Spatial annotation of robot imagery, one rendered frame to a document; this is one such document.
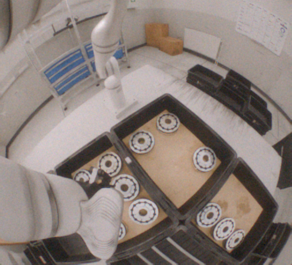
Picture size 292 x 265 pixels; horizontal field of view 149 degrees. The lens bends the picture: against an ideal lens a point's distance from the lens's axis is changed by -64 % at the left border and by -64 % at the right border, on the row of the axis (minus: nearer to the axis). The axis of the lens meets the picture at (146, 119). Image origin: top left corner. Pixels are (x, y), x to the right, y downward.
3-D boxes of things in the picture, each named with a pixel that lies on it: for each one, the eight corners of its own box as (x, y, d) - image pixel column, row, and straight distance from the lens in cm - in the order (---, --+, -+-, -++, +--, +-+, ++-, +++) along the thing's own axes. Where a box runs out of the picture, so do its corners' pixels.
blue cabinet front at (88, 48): (94, 71, 230) (83, 45, 214) (123, 56, 255) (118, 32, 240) (94, 72, 228) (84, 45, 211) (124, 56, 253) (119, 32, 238)
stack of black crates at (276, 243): (251, 251, 212) (274, 259, 192) (242, 247, 187) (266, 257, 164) (267, 226, 215) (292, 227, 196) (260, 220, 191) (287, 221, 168)
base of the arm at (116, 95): (110, 102, 78) (102, 84, 67) (121, 96, 80) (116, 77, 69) (116, 111, 72) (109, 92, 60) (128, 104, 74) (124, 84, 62)
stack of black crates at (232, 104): (205, 112, 157) (214, 94, 135) (213, 100, 179) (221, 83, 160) (228, 129, 159) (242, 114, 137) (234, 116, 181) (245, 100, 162)
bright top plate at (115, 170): (94, 159, 49) (93, 158, 48) (114, 147, 47) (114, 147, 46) (103, 181, 46) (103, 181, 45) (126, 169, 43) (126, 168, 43)
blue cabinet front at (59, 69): (59, 95, 228) (43, 72, 211) (90, 73, 229) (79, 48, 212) (59, 96, 225) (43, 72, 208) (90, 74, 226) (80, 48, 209)
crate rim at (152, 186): (110, 132, 45) (108, 129, 43) (167, 95, 53) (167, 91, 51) (180, 220, 39) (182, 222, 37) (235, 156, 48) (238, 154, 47)
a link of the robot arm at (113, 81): (112, 53, 61) (117, 78, 70) (94, 60, 60) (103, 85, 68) (119, 58, 53) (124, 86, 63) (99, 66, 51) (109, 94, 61)
